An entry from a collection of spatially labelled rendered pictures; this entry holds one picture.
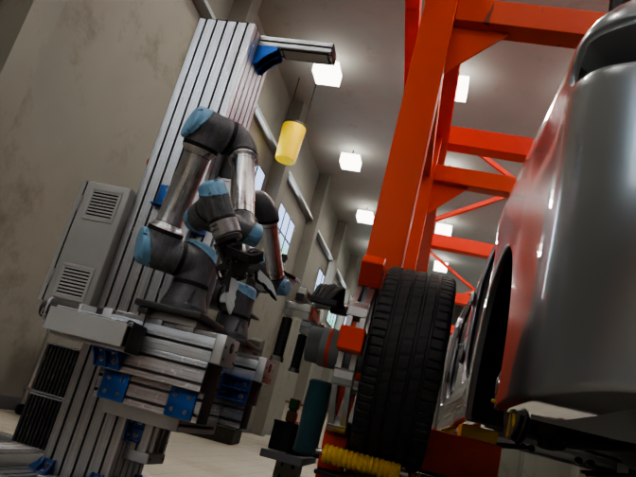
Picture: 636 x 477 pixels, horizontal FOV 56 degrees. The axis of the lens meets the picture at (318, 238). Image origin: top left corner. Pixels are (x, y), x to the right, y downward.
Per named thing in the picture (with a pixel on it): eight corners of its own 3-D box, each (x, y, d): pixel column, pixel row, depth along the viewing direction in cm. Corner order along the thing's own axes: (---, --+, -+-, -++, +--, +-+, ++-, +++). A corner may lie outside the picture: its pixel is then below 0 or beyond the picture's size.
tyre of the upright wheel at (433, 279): (465, 252, 186) (448, 305, 248) (389, 238, 191) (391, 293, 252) (424, 474, 165) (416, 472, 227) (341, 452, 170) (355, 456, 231)
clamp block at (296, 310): (309, 320, 198) (312, 304, 200) (282, 313, 200) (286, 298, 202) (310, 323, 203) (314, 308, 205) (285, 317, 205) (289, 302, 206)
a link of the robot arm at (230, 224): (241, 215, 160) (216, 220, 154) (247, 231, 159) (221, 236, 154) (227, 223, 165) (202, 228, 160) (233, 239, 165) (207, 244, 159)
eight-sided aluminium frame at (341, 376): (341, 434, 178) (379, 261, 194) (319, 429, 180) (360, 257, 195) (353, 436, 229) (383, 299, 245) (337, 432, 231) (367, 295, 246)
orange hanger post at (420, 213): (377, 449, 417) (442, 136, 487) (349, 442, 421) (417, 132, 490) (378, 449, 435) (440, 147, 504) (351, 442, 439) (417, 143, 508)
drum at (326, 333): (361, 374, 203) (369, 333, 207) (299, 360, 207) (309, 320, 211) (362, 379, 216) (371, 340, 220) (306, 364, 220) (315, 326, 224)
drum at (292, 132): (275, 164, 1105) (286, 130, 1125) (299, 167, 1095) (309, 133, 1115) (270, 152, 1062) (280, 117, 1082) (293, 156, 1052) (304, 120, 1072)
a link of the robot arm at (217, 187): (215, 186, 167) (229, 175, 160) (227, 223, 166) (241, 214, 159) (189, 190, 162) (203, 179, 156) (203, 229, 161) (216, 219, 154)
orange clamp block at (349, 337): (362, 356, 185) (361, 352, 176) (337, 350, 186) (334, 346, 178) (367, 334, 187) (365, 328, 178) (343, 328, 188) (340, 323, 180)
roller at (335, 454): (405, 485, 183) (409, 466, 185) (312, 460, 189) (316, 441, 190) (405, 484, 188) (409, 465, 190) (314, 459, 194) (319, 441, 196)
